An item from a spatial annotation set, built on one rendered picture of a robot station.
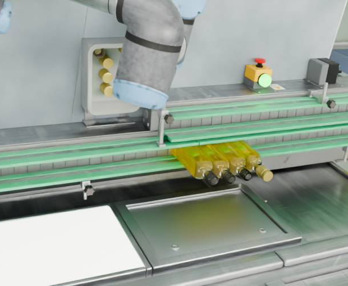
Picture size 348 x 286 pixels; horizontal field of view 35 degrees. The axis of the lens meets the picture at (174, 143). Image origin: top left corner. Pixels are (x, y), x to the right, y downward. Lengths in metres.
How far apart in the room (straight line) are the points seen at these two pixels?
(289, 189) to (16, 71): 1.01
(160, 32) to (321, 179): 1.19
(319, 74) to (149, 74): 1.11
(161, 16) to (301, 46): 1.10
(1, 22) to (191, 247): 0.77
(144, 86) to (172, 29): 0.12
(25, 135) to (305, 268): 0.90
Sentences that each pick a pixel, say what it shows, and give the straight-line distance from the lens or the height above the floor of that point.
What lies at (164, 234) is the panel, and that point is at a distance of 1.59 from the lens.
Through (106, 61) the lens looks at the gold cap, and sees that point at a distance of 1.70.
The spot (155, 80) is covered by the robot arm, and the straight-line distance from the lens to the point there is 1.09.
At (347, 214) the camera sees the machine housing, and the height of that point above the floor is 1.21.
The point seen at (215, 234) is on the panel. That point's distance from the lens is 1.61.
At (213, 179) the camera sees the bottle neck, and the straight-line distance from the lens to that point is 1.63.
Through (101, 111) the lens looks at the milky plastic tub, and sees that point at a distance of 1.72.
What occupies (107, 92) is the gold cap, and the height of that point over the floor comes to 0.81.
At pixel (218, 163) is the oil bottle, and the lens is 1.67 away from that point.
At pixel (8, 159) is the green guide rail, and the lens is 1.61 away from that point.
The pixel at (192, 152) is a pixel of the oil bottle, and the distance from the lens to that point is 1.70.
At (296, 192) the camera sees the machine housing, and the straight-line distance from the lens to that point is 1.98.
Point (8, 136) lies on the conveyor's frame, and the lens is 1.71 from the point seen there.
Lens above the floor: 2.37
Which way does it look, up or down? 55 degrees down
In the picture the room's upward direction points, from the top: 136 degrees clockwise
